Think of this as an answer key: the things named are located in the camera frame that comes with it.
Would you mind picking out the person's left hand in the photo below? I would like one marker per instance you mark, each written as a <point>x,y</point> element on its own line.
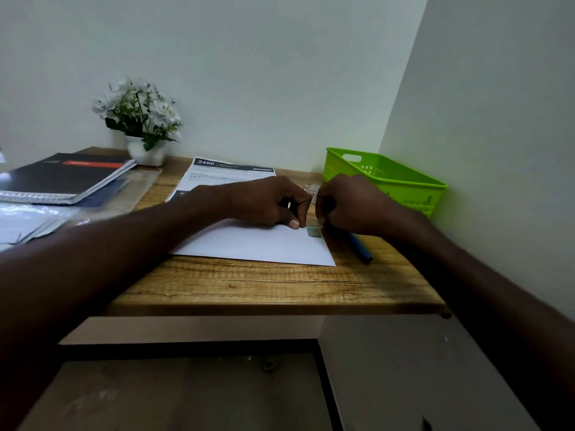
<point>265,201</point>

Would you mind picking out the person's right hand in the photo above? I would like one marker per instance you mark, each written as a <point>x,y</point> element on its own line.
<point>359,206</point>

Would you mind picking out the green plastic basket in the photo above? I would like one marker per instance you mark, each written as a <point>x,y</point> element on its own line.
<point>391,175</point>

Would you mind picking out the white envelope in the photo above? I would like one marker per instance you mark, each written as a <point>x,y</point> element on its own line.
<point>251,246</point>

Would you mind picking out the printed sheet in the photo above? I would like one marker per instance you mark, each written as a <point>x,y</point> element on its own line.
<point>224,172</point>

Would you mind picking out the small teal stamp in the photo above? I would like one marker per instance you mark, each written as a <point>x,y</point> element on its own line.
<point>314,232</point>

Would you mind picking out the clear plastic sleeve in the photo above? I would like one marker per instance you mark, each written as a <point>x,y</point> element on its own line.
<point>135,188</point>

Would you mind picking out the stack of white envelopes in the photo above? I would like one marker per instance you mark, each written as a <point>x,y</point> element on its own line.
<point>22,226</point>

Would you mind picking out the person's right forearm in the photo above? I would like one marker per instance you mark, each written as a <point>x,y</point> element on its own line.
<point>494,309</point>

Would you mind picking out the person's left forearm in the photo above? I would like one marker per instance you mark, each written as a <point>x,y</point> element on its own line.
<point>90,273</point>

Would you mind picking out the blue pen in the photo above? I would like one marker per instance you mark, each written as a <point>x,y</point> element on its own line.
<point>361,251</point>

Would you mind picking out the white flower plant in pot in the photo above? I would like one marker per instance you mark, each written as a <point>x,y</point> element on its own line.
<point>141,112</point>

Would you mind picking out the blue book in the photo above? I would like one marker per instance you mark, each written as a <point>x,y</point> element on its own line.
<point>105,192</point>

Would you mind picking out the black spiral notebook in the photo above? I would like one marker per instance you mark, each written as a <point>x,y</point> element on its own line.
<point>63,177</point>

